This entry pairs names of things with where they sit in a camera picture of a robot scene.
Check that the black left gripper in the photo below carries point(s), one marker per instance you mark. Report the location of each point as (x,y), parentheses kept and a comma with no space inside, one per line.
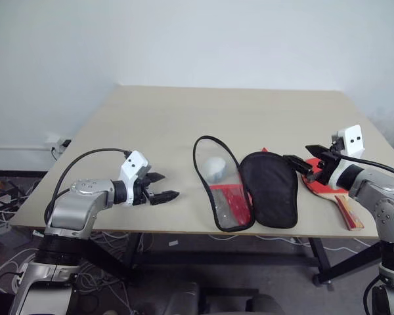
(140,193)

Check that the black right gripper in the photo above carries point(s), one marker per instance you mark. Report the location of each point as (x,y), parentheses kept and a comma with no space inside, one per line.
(325,164)

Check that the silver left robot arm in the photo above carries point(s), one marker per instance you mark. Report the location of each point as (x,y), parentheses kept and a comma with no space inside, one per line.
(70,206)

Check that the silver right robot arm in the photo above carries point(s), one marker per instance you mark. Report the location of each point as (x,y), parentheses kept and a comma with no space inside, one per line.
(385,206)

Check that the red table tennis paddle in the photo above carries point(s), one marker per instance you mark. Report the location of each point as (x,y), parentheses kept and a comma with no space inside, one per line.
(325,190)

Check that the black paddle case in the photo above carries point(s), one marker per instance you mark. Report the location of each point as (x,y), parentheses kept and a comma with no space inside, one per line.
(271,190)

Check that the white wrapped ball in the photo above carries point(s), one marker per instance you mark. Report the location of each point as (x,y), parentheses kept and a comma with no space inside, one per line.
(215,169)

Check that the small white floor tag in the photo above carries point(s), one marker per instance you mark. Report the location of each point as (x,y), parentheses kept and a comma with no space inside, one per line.
(173,243)

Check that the red card insert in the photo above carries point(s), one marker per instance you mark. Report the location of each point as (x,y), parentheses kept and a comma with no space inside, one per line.
(233,200)

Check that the dark rounded shape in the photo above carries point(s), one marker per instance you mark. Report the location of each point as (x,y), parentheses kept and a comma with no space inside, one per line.
(266,305)

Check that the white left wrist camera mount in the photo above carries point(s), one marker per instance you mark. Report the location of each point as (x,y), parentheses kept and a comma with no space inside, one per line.
(133,164)

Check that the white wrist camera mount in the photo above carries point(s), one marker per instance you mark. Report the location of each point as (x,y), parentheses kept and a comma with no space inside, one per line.
(353,141)
(133,164)

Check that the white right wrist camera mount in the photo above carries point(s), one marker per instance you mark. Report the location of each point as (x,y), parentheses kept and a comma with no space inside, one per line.
(353,141)

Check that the black metal table frame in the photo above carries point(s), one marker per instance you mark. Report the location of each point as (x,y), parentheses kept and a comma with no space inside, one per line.
(320,259)

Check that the white wall socket with plug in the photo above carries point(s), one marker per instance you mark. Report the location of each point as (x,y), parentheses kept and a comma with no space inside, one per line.
(57,141)

